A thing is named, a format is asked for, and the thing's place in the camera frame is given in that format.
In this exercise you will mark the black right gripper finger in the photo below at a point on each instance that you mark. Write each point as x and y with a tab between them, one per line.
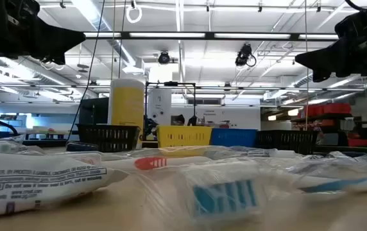
326	53
328	69

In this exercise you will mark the blue slotted plastic basket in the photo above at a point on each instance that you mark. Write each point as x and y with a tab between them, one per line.
233	138

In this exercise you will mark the background workbench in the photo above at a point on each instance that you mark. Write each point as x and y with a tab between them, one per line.
48	131

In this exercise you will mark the red storage bin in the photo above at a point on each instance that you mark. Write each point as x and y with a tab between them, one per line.
360	142

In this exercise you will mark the black slotted plastic basket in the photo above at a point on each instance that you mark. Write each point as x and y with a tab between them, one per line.
286	141
109	138

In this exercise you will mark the white cabinet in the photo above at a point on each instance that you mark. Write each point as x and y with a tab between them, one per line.
159	106

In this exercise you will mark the black overhead camera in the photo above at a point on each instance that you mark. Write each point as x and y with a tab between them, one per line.
164	58

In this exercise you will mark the black overhead rig beam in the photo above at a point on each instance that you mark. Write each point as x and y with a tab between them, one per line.
209	35

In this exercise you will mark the small white toothpaste tube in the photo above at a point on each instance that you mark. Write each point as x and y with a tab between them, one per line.
36	183

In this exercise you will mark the red toothbrush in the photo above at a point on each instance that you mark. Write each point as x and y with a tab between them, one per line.
149	163

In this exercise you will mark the blue toothbrush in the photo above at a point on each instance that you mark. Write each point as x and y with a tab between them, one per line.
225	199

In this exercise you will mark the black metal stand frame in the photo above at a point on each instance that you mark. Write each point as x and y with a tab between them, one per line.
170	84

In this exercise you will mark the black monitor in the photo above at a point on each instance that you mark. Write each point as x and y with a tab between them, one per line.
93	110

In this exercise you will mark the yellow slotted plastic basket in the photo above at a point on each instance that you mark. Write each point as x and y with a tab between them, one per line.
183	136

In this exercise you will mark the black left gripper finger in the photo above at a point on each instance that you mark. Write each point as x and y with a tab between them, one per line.
55	32
55	46

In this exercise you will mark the yellow wipes canister white lid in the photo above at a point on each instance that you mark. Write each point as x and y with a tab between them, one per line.
127	106

